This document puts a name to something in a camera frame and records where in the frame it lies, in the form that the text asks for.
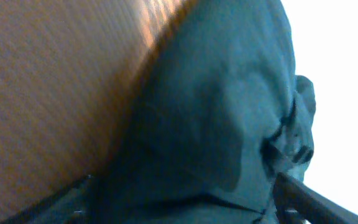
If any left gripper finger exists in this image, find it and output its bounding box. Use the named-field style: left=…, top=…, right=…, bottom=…
left=273, top=173, right=358, bottom=224

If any black hoodie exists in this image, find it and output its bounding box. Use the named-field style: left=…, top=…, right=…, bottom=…
left=7, top=0, right=316, bottom=224

